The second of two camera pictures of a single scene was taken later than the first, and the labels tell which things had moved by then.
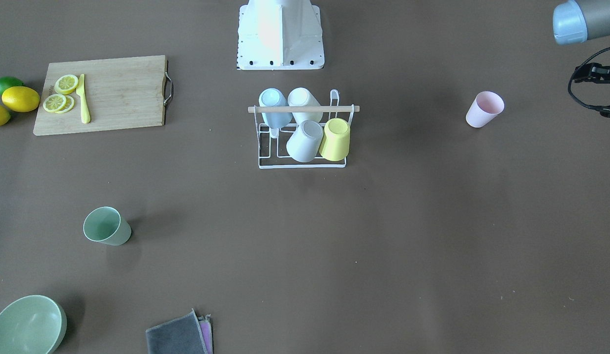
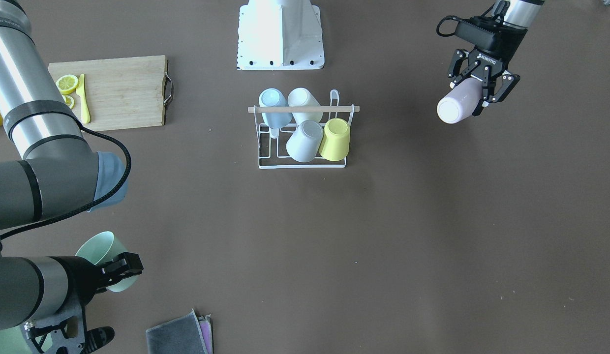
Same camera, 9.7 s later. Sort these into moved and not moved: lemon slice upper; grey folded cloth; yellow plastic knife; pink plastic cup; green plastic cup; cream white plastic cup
Moved: pink plastic cup; green plastic cup
Not moved: lemon slice upper; grey folded cloth; cream white plastic cup; yellow plastic knife
